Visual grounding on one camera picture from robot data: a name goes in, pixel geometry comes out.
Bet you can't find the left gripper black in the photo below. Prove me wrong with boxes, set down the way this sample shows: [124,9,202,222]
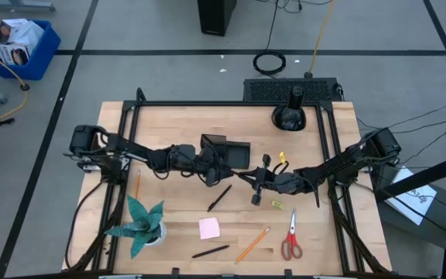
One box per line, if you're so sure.
[194,143,235,188]

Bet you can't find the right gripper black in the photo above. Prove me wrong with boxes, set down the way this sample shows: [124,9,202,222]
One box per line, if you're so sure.
[235,153,307,207]

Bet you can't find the black pen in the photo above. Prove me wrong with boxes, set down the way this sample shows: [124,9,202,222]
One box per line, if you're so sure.
[191,244,231,260]
[206,184,233,213]

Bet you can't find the pink sticky note pad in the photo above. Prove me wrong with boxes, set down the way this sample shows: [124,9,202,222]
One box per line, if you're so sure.
[198,216,221,241]

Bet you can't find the red-handled scissors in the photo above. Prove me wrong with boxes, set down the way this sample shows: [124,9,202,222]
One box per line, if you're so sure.
[280,208,304,261]

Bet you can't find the black mesh desk organizer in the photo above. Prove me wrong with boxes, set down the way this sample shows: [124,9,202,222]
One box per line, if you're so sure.
[199,133,252,171]

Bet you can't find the black desk lamp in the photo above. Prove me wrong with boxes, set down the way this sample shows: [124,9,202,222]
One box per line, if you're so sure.
[271,85,307,132]

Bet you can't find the black perforated equipment box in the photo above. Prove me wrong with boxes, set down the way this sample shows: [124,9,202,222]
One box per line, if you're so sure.
[242,77,343,103]

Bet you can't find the green plant in white pot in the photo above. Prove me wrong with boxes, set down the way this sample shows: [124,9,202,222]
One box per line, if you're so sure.
[104,195,168,260]

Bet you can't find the black tower case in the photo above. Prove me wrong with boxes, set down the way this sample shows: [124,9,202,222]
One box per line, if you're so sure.
[197,0,238,37]

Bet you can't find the white paper sheet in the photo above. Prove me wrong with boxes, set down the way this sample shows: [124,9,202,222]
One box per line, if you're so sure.
[384,165,438,227]

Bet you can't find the blue plastic bin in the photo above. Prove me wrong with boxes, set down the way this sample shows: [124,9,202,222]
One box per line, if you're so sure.
[0,19,62,81]

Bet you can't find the white printed carton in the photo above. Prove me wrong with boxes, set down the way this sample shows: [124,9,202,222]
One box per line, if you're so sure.
[0,18,45,51]
[0,43,30,66]

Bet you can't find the coiled black cable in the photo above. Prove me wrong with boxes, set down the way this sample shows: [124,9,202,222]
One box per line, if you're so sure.
[252,0,287,77]

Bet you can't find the yellow floor cable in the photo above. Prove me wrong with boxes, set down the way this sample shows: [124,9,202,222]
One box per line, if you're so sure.
[307,0,337,75]
[0,37,29,129]

